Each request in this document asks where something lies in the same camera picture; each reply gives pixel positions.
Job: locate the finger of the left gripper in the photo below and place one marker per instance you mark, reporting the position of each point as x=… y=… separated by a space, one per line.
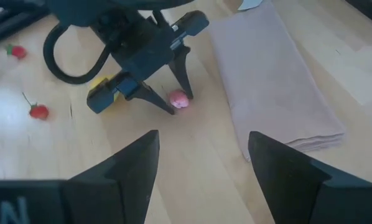
x=148 y=96
x=181 y=71

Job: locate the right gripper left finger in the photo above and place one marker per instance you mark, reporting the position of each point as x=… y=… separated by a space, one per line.
x=120 y=186

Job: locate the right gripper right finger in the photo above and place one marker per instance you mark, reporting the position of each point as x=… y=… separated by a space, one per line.
x=282 y=183

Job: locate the pink raspberry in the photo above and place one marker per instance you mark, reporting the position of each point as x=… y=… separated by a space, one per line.
x=179 y=100

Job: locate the yellow lemon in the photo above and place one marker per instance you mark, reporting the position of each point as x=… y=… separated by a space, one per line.
x=99 y=81

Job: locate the red cherry with stem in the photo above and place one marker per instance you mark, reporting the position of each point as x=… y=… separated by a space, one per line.
x=39 y=112

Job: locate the red strawberry with green cap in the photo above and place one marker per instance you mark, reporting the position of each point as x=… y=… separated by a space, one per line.
x=19 y=52

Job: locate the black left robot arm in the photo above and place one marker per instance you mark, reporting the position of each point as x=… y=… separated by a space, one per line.
x=95 y=9

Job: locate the beige folded cloth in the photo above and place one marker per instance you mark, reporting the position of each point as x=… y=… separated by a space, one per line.
x=267 y=77

